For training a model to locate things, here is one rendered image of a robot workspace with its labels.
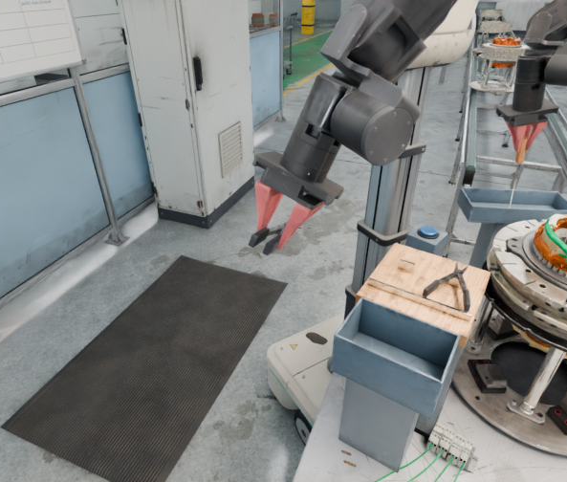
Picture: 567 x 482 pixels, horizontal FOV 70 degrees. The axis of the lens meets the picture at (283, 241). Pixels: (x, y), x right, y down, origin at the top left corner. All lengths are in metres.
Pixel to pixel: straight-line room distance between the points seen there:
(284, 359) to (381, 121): 1.38
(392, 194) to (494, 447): 0.61
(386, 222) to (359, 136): 0.78
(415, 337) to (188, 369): 1.43
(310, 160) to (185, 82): 2.22
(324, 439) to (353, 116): 0.65
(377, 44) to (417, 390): 0.47
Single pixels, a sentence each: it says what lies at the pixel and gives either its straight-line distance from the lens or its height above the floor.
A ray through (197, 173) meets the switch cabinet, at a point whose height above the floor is 0.43.
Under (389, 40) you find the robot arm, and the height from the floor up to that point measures 1.48.
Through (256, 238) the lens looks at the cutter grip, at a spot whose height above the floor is 1.28.
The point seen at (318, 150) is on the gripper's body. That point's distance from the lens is 0.45.
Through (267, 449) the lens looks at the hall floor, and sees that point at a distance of 1.77.
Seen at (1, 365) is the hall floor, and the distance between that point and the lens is 2.40.
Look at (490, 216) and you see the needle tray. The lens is 1.13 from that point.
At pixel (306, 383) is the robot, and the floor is 0.26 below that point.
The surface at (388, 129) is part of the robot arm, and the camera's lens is 0.40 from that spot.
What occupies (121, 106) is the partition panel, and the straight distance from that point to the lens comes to 2.94.
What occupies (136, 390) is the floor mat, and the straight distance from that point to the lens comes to 2.01.
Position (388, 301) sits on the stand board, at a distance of 0.73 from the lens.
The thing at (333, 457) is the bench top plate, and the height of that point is 0.78.
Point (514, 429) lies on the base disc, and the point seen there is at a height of 0.80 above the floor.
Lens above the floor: 1.54
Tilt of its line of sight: 33 degrees down
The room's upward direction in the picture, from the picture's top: straight up
